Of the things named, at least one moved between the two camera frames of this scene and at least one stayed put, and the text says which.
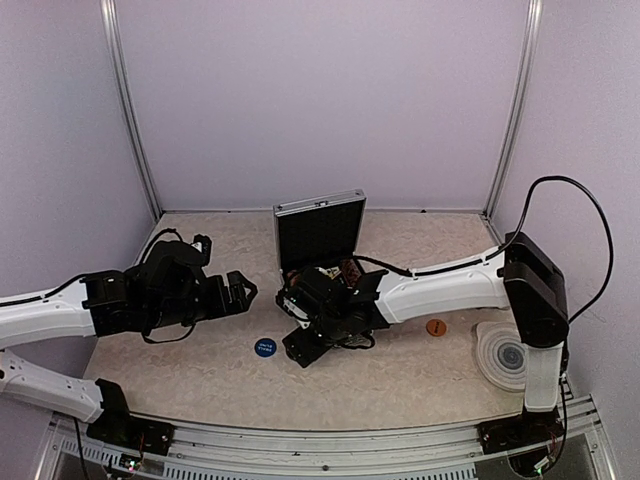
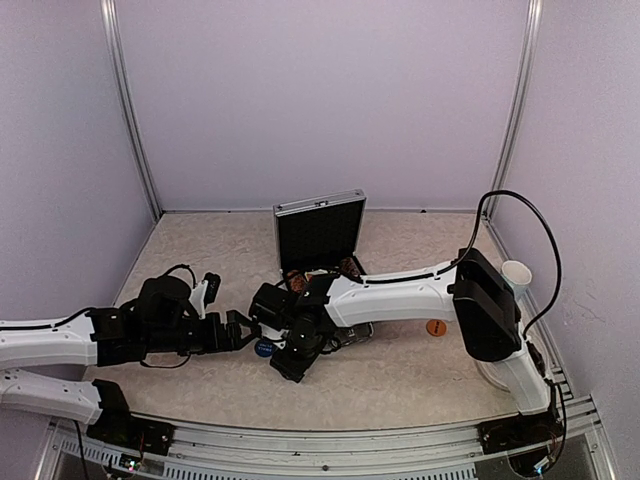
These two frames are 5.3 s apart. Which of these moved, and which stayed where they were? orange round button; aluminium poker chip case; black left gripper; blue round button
Moved: black left gripper
Stayed: orange round button; aluminium poker chip case; blue round button
